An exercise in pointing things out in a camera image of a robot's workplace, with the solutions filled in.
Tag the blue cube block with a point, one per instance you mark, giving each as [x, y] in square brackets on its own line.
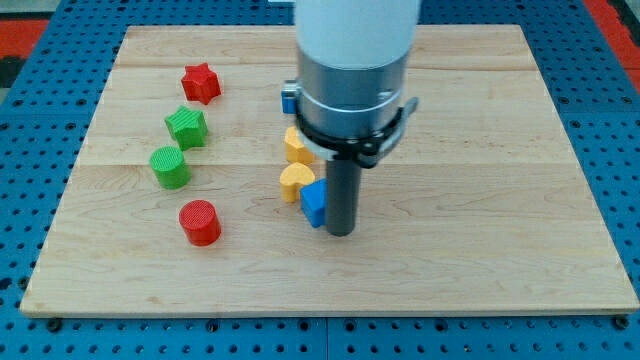
[313, 202]

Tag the small blue block behind arm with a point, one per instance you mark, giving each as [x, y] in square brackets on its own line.
[289, 97]

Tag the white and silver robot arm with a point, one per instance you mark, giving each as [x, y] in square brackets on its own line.
[352, 56]

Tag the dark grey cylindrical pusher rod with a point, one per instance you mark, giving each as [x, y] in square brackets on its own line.
[343, 179]

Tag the yellow heart block front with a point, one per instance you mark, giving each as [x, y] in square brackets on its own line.
[292, 179]

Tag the yellow heart block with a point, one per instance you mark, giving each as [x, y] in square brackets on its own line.
[295, 150]
[292, 179]

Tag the yellow heart block rear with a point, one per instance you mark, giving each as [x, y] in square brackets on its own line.
[295, 150]

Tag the red cylinder block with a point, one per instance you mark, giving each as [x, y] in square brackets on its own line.
[200, 222]

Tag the green star block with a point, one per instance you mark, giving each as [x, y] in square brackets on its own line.
[187, 127]

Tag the light wooden board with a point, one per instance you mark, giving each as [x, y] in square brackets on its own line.
[481, 210]

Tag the green cylinder block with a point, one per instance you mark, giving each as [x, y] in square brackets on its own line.
[169, 166]

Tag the red star block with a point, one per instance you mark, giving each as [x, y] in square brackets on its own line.
[200, 83]

